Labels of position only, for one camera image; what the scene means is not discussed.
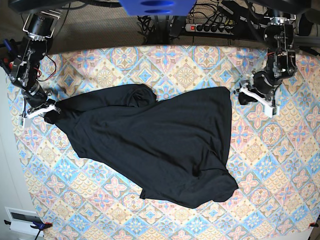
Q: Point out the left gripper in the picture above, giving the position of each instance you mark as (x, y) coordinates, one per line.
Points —
(261, 87)

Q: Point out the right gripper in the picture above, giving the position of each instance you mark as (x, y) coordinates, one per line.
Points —
(37, 103)

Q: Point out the black t-shirt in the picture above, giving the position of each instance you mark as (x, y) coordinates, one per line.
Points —
(176, 149)

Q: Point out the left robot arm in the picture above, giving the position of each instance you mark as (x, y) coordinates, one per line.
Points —
(271, 22)

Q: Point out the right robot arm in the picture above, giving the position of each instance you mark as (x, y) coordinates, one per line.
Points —
(24, 70)

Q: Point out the orange black clamp upper left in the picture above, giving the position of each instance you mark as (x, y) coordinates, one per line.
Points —
(6, 66)

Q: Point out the orange black clamp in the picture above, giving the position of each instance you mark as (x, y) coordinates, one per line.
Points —
(6, 66)
(40, 225)

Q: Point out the blue clamp far left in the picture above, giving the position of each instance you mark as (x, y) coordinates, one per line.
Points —
(10, 45)

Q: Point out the patterned tablecloth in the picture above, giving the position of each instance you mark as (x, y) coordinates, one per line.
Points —
(276, 161)

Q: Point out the white power strip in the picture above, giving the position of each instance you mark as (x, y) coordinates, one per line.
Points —
(208, 28)

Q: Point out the white floor box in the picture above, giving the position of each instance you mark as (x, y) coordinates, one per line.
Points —
(22, 220)

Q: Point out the orange black clamp lower left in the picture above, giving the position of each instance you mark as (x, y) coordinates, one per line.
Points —
(40, 225)

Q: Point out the orange clamp lower right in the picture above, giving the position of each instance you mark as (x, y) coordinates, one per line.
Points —
(314, 225)

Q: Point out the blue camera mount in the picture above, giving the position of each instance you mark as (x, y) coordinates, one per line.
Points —
(157, 7)

